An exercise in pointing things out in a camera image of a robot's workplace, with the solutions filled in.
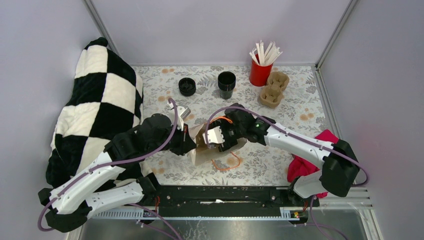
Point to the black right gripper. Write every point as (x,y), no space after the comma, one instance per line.
(223,122)

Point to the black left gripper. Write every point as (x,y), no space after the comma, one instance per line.
(186,143)

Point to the tan paper bag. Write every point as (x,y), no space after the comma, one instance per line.
(202,154)

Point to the stack of black cups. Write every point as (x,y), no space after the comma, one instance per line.
(226,81)

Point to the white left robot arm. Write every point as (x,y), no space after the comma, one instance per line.
(70,205)

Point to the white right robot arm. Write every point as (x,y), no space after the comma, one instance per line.
(336,162)

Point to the brown cardboard cup carrier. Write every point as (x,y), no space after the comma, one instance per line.
(272,93)

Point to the red cup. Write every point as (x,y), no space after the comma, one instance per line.
(259,74)

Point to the floral tablecloth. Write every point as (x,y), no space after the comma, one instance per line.
(254,164)

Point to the white wrapped straws bundle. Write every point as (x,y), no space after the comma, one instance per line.
(265,55)

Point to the crumpled magenta cloth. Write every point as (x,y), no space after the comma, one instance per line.
(304,165)

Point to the black white checkered blanket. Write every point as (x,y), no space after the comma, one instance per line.
(106,100)

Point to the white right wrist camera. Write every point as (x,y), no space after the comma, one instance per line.
(213,137)

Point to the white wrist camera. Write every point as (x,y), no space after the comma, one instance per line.
(183,112)
(213,137)

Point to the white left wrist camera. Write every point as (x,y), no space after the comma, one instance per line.
(183,112)

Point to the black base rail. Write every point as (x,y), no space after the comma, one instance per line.
(224,201)

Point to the aluminium front frame rail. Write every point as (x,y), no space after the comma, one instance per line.
(357,200)

